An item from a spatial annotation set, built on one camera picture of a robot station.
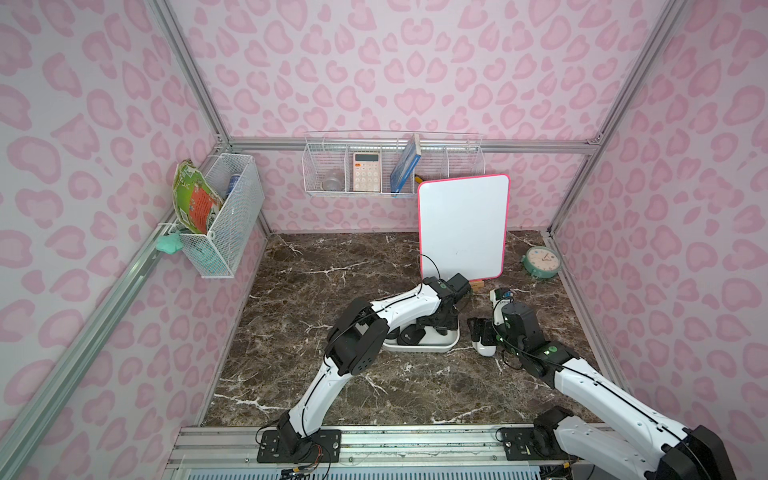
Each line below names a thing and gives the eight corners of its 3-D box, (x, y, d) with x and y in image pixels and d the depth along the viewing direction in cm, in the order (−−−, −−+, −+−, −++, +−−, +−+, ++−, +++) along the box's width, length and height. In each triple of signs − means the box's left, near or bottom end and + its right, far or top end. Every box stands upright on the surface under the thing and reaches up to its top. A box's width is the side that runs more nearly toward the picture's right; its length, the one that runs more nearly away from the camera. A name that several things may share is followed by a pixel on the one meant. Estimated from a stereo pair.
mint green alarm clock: (527, 278, 108) (530, 272, 105) (518, 252, 116) (521, 246, 113) (563, 278, 108) (567, 272, 105) (551, 252, 116) (555, 246, 113)
